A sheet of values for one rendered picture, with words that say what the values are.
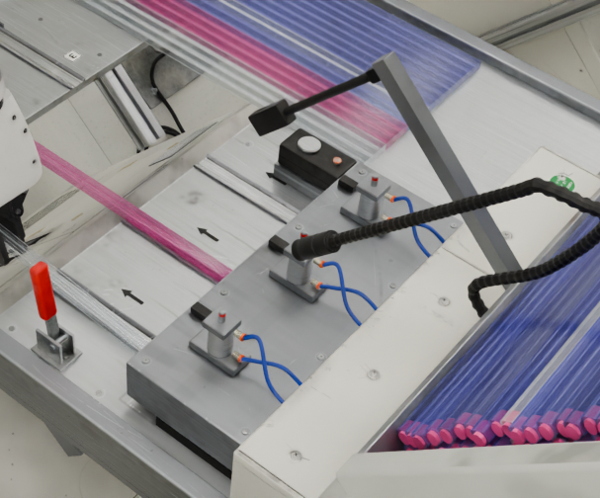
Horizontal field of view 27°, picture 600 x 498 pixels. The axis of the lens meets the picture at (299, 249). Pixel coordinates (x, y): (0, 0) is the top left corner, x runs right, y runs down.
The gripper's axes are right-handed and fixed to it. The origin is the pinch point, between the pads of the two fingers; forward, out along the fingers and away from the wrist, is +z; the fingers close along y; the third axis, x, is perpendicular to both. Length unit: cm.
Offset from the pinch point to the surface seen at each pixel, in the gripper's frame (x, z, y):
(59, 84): 14.1, -2.0, 20.0
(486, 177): -27, 8, 43
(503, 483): -63, -16, -8
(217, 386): -30.1, 1.5, -1.1
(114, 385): -19.4, 5.3, -4.3
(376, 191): -28.3, -3.2, 23.0
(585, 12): 11, 40, 131
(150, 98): 78, 56, 82
